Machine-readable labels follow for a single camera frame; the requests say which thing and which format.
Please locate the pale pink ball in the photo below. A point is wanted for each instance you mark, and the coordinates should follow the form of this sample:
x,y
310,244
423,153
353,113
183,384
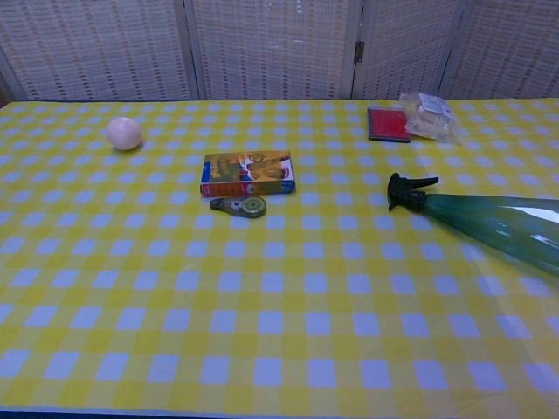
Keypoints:
x,y
125,133

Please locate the orange printed cardboard box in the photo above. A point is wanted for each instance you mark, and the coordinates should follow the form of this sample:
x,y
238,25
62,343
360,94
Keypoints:
x,y
246,172

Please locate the green bottle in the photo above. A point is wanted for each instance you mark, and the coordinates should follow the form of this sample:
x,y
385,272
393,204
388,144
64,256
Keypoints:
x,y
502,222

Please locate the woven folding screen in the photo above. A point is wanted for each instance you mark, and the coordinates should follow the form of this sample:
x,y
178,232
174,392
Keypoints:
x,y
279,48

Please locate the clear plastic snack bag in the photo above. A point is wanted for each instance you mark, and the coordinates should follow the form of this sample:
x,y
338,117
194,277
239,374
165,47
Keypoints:
x,y
430,118

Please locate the red ink pad case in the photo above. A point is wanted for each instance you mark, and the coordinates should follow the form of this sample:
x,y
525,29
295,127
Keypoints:
x,y
388,123

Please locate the yellow white checkered tablecloth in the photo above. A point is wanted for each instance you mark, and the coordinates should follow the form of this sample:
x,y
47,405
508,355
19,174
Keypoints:
x,y
279,305

